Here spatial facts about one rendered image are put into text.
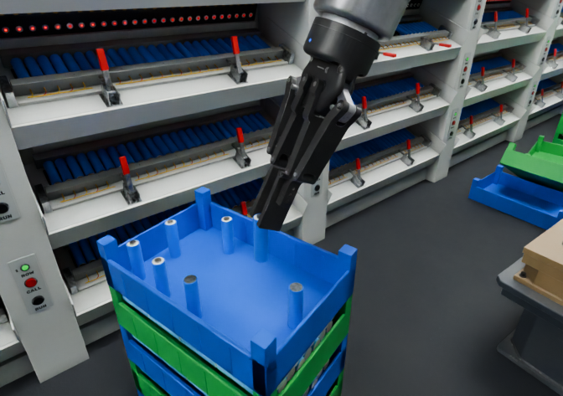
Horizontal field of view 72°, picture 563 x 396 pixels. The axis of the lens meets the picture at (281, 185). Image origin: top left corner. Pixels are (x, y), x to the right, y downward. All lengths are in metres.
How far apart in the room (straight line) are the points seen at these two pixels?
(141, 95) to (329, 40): 0.46
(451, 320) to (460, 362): 0.12
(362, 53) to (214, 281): 0.38
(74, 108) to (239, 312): 0.44
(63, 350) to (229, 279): 0.46
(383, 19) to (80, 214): 0.63
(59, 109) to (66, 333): 0.45
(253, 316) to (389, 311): 0.55
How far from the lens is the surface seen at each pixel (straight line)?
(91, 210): 0.82
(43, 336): 0.93
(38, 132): 0.74
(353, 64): 0.41
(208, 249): 0.66
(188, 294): 0.52
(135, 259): 0.60
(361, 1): 0.40
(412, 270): 1.17
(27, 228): 0.79
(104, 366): 0.97
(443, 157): 1.65
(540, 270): 0.87
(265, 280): 0.59
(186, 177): 0.88
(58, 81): 0.78
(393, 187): 1.50
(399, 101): 1.40
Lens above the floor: 0.72
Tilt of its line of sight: 28 degrees down
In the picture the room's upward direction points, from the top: straight up
